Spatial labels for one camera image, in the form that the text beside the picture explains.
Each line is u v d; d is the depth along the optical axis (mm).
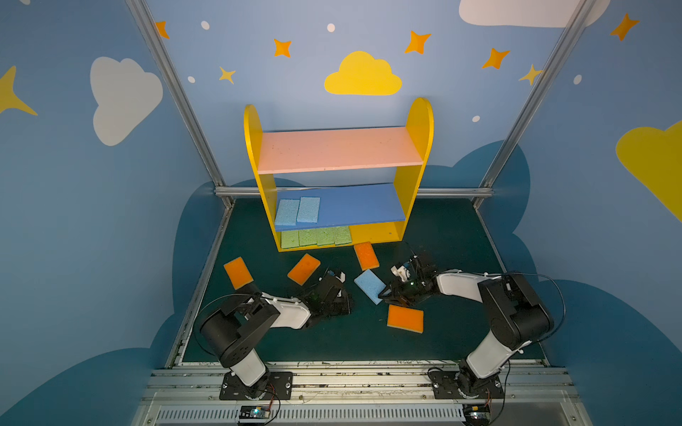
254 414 707
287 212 967
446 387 736
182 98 861
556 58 783
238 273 972
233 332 453
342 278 864
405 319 867
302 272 964
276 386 743
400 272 902
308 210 982
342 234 1074
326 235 1072
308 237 1044
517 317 472
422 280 741
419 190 857
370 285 937
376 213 972
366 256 1019
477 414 718
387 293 878
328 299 719
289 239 1040
